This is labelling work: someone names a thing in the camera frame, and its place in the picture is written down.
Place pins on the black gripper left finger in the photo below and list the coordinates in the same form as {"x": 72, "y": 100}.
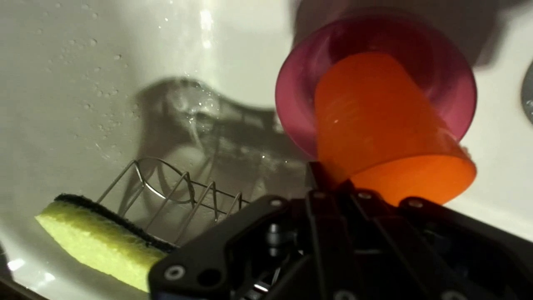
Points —
{"x": 273, "y": 249}

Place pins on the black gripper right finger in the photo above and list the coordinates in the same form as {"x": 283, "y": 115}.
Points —
{"x": 440, "y": 254}

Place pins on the orange plastic cup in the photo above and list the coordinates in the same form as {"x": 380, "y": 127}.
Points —
{"x": 378, "y": 130}

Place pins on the white kitchen sink basin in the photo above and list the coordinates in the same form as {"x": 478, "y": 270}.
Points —
{"x": 187, "y": 85}

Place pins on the yellow sponge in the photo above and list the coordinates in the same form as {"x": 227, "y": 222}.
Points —
{"x": 102, "y": 240}

